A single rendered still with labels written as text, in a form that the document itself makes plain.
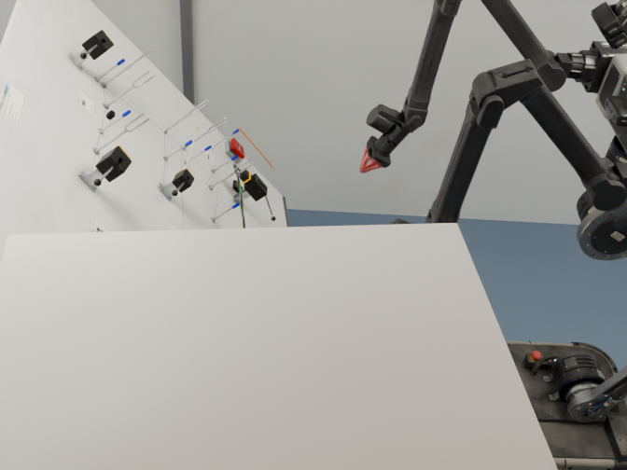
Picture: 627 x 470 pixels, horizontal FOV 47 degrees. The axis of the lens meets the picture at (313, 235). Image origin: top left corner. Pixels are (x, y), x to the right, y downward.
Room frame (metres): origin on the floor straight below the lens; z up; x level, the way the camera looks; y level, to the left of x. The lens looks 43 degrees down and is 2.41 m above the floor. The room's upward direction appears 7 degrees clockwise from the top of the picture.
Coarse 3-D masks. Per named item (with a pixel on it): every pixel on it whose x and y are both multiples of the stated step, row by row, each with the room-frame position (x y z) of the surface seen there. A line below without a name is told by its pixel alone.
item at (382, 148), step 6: (372, 138) 1.83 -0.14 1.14; (384, 138) 1.78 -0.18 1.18; (372, 144) 1.80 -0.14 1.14; (378, 144) 1.79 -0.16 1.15; (384, 144) 1.78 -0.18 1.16; (390, 144) 1.77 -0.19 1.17; (372, 150) 1.77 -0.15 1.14; (378, 150) 1.77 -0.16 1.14; (384, 150) 1.77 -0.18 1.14; (390, 150) 1.77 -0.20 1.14; (372, 156) 1.75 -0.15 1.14; (378, 156) 1.75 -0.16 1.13; (384, 156) 1.77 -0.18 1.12; (384, 162) 1.75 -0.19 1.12; (390, 162) 1.76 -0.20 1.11
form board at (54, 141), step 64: (64, 0) 1.60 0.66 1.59; (0, 64) 1.17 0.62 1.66; (64, 64) 1.36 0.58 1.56; (128, 64) 1.62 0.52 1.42; (0, 128) 1.01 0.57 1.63; (64, 128) 1.17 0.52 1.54; (128, 128) 1.37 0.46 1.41; (192, 128) 1.66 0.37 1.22; (0, 192) 0.87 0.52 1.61; (64, 192) 1.00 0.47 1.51; (128, 192) 1.16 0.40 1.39; (192, 192) 1.38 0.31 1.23; (0, 256) 0.75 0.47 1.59
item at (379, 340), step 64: (64, 256) 0.52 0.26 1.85; (128, 256) 0.53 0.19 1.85; (192, 256) 0.54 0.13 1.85; (256, 256) 0.56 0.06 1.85; (320, 256) 0.57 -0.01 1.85; (384, 256) 0.58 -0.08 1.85; (448, 256) 0.59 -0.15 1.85; (0, 320) 0.43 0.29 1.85; (64, 320) 0.44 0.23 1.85; (128, 320) 0.45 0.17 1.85; (192, 320) 0.46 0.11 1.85; (256, 320) 0.47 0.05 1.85; (320, 320) 0.48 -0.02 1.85; (384, 320) 0.49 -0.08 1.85; (448, 320) 0.50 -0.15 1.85; (0, 384) 0.36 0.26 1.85; (64, 384) 0.37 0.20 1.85; (128, 384) 0.37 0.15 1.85; (192, 384) 0.38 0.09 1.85; (256, 384) 0.39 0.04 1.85; (320, 384) 0.40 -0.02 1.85; (384, 384) 0.41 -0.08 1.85; (448, 384) 0.42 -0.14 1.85; (512, 384) 0.43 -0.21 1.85; (0, 448) 0.30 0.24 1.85; (64, 448) 0.31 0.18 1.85; (128, 448) 0.31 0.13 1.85; (192, 448) 0.32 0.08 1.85; (256, 448) 0.33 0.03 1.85; (320, 448) 0.33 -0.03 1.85; (384, 448) 0.34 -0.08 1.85; (448, 448) 0.35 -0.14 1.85; (512, 448) 0.36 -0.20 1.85
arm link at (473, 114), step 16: (496, 96) 1.27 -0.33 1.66; (480, 112) 1.27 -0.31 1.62; (496, 112) 1.26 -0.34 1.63; (464, 128) 1.30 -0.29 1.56; (480, 128) 1.29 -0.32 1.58; (464, 144) 1.29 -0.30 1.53; (480, 144) 1.29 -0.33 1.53; (464, 160) 1.29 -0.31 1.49; (448, 176) 1.30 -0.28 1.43; (464, 176) 1.29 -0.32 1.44; (448, 192) 1.29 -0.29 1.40; (464, 192) 1.29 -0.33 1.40; (432, 208) 1.32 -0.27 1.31; (448, 208) 1.29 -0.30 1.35
